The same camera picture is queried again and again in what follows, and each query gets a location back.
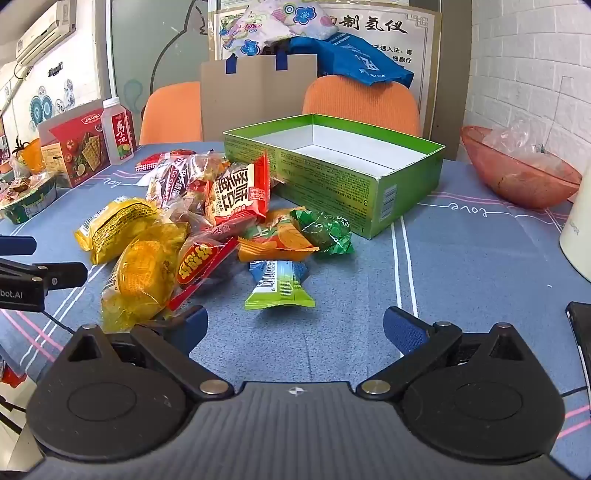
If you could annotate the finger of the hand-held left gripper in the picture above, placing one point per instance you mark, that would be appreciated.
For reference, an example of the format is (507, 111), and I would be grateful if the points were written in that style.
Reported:
(18, 245)
(60, 273)

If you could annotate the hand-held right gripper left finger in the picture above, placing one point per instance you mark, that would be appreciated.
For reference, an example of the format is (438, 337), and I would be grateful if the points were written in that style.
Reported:
(193, 323)

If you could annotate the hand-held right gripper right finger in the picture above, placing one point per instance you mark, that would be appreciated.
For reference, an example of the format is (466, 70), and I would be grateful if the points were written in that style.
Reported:
(400, 330)

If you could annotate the red yellow-print snack packet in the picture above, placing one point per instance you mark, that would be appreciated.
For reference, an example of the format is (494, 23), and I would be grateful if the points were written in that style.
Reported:
(198, 263)

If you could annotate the yellow printed snack packet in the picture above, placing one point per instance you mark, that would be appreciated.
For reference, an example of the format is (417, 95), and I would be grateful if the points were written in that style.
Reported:
(115, 226)

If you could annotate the clear yellow cake packet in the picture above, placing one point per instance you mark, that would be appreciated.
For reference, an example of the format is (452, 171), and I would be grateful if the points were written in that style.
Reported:
(141, 272)

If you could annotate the green blue snack packet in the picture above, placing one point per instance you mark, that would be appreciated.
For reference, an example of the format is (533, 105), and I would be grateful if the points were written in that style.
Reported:
(277, 286)

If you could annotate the orange chip packet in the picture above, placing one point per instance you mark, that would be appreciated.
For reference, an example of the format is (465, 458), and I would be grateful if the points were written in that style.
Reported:
(277, 241)

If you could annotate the green candy packet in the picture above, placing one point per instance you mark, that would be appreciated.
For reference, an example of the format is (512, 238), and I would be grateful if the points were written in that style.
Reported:
(325, 228)

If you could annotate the green cardboard box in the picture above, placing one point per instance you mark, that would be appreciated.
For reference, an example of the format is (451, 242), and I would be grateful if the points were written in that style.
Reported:
(406, 203)

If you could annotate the orange-red white-label snack packet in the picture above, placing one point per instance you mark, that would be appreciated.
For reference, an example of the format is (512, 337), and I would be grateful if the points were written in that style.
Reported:
(238, 194)

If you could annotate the red striped snack packet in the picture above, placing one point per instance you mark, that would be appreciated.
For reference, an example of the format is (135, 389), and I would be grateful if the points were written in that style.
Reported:
(150, 162)

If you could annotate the green instant noodle bowl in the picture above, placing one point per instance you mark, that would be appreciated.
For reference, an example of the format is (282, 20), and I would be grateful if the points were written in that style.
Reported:
(27, 207)

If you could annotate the orange plastic container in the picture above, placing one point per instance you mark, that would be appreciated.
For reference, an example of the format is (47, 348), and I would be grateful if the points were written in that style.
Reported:
(31, 157)

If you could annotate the blue printed tablecloth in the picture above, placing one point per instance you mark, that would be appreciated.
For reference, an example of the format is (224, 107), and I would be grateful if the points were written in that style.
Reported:
(461, 258)

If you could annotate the red cracker box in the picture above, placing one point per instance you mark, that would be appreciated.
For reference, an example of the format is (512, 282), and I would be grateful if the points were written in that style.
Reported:
(78, 143)

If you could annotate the red label drink bottle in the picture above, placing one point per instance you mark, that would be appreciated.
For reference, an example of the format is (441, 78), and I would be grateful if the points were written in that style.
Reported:
(117, 131)

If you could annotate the black flat device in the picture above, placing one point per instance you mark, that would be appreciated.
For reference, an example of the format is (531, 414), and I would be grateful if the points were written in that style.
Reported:
(581, 327)

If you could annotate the red plastic basket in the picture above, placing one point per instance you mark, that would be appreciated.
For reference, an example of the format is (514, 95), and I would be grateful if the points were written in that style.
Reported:
(521, 184)

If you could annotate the orange chair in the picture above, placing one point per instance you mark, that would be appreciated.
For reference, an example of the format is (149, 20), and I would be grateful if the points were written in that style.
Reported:
(171, 115)
(360, 101)

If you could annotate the white kettle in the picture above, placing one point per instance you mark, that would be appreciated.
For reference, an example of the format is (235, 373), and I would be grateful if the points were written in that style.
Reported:
(577, 240)

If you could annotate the white air conditioner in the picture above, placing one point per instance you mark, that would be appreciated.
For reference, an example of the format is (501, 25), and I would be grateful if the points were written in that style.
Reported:
(44, 32)

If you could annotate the clear plastic bag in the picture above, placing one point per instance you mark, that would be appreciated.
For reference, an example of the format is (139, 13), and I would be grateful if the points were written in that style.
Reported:
(512, 138)

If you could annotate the blue tape strip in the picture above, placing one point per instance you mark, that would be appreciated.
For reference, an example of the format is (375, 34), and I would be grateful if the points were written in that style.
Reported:
(232, 64)
(281, 60)

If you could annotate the blue plastic bag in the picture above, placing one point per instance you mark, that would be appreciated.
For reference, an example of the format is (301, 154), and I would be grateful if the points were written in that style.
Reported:
(355, 60)

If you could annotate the floral print bag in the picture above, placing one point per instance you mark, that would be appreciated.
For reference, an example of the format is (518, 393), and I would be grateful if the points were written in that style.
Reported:
(286, 18)

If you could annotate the blue plate wall decals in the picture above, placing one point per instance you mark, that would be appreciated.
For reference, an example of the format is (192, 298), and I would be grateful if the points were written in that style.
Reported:
(46, 104)

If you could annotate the calligraphy wall poster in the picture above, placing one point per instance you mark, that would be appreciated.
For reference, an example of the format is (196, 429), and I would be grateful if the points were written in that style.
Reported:
(425, 69)

